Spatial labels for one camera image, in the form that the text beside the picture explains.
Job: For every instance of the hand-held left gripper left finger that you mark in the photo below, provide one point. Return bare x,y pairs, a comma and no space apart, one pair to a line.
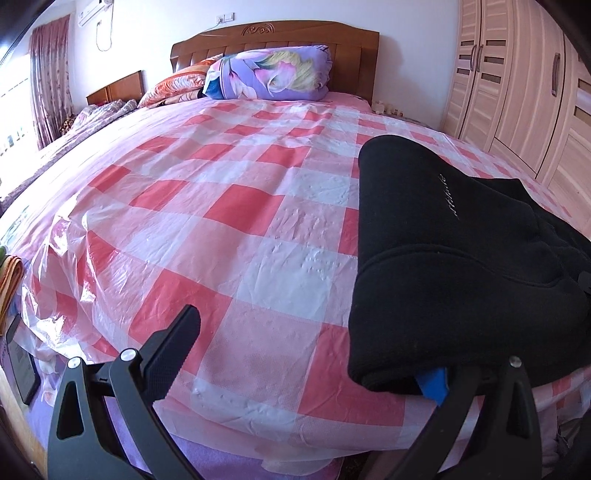
173,346

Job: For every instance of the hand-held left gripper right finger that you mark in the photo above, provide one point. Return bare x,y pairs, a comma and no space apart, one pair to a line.
434,383

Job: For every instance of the black pants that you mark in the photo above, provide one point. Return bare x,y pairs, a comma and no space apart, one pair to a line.
438,254

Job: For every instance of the lilac bed sheet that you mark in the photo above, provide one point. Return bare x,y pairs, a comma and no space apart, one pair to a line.
221,445

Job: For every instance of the pink checked plastic sheet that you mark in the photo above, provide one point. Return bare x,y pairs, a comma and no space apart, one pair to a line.
231,207

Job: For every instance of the black tablet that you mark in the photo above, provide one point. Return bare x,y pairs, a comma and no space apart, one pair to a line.
21,364

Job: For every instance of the orange cloth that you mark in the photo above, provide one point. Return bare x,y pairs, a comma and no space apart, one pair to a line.
10,286

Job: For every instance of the patterned purple bedspread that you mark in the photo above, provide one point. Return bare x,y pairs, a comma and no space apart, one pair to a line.
92,117

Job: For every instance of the orange floral pillow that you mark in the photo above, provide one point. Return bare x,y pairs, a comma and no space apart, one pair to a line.
171,87

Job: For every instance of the small wooden headboard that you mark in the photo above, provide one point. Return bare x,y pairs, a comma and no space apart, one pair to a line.
115,87

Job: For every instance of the small wooden toys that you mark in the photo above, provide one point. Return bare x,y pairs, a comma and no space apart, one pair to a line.
385,107

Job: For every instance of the purple floral pillow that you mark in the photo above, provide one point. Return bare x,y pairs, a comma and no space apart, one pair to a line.
268,74

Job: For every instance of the light wooden wardrobe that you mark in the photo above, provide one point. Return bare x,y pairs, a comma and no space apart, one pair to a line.
517,106

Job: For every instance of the pink floral curtain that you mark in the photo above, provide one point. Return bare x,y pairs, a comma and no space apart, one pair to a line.
51,83

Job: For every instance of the carved wooden bed headboard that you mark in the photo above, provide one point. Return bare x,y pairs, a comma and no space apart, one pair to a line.
351,60

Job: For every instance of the white air conditioner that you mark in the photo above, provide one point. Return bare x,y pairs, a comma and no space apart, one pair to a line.
94,4

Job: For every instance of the white wall socket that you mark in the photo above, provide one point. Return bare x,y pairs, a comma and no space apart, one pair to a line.
225,18

